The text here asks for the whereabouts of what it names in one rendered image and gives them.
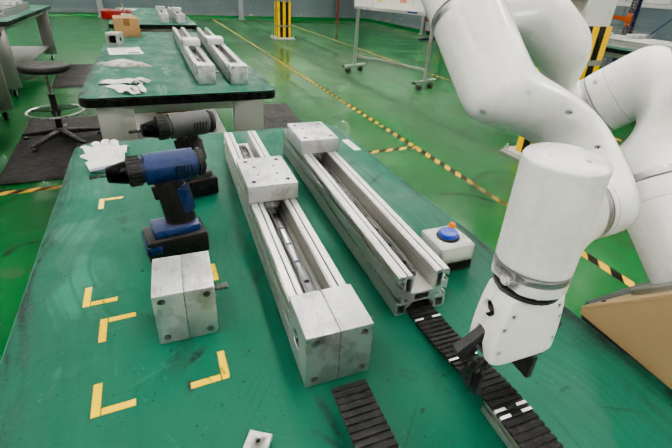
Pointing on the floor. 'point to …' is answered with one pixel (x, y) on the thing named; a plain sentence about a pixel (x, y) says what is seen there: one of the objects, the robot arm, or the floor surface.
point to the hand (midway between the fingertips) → (497, 371)
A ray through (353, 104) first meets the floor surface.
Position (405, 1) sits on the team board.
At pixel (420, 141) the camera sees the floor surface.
